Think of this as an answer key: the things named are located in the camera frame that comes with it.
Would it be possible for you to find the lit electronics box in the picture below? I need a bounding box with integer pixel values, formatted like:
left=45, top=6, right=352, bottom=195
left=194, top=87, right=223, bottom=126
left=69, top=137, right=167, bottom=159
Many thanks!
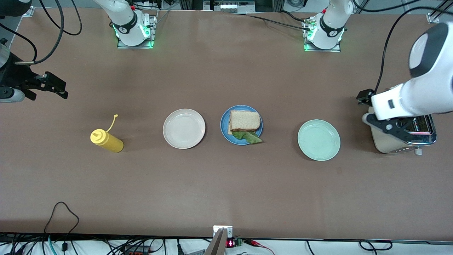
left=203, top=0, right=256, bottom=13

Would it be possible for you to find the black arm base cable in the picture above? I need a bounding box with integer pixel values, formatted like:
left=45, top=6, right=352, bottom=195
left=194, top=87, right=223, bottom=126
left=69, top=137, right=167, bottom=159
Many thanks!
left=226, top=12, right=312, bottom=31
left=280, top=10, right=310, bottom=23

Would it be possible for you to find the cream white round plate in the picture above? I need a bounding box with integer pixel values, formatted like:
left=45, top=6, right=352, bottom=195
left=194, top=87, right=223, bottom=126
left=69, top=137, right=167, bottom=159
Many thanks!
left=163, top=108, right=206, bottom=149

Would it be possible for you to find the green lettuce leaf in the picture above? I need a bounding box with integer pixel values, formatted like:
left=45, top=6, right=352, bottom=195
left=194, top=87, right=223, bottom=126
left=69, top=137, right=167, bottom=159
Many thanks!
left=232, top=130, right=263, bottom=145

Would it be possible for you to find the brown bread slice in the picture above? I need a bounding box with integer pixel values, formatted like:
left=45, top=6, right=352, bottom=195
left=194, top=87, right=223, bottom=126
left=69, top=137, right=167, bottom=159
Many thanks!
left=229, top=110, right=262, bottom=132
left=228, top=121, right=261, bottom=136

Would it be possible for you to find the mint green round plate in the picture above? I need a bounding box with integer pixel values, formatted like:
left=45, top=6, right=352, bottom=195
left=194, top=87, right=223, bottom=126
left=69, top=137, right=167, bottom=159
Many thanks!
left=297, top=119, right=341, bottom=162

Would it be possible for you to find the thin black cable loop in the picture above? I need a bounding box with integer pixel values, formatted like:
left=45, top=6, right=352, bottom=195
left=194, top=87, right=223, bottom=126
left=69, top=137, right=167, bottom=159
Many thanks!
left=44, top=202, right=80, bottom=242

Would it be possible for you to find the grey camera pole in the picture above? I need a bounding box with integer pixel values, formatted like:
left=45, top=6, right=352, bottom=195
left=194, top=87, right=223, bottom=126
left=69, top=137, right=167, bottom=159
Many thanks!
left=205, top=228, right=227, bottom=255

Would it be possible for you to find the black looped floor cable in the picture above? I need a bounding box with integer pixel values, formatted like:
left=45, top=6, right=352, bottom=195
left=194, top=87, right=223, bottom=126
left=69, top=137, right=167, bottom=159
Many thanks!
left=306, top=240, right=394, bottom=253

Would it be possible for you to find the blue round plate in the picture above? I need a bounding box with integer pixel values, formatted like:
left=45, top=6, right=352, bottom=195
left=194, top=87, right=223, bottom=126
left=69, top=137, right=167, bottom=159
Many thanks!
left=220, top=105, right=264, bottom=146

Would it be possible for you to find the yellow squeeze sauce bottle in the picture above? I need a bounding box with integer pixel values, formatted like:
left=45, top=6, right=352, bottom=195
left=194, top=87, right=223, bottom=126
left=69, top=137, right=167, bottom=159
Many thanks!
left=90, top=114, right=125, bottom=153

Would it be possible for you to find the small metal mounting bracket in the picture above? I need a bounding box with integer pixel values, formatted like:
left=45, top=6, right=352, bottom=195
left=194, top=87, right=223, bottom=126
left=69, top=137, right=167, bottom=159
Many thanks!
left=213, top=225, right=233, bottom=238

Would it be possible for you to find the beige and chrome toaster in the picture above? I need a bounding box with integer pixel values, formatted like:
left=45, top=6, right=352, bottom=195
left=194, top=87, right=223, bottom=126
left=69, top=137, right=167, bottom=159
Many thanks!
left=368, top=106, right=438, bottom=156

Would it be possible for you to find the red clip wire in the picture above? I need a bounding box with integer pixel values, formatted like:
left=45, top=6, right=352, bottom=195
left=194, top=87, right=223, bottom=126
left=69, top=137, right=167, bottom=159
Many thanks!
left=244, top=239, right=275, bottom=255

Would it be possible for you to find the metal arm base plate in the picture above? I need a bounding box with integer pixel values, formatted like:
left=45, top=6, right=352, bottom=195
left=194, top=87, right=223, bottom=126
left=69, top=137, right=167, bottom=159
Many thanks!
left=117, top=10, right=158, bottom=49
left=303, top=16, right=342, bottom=53

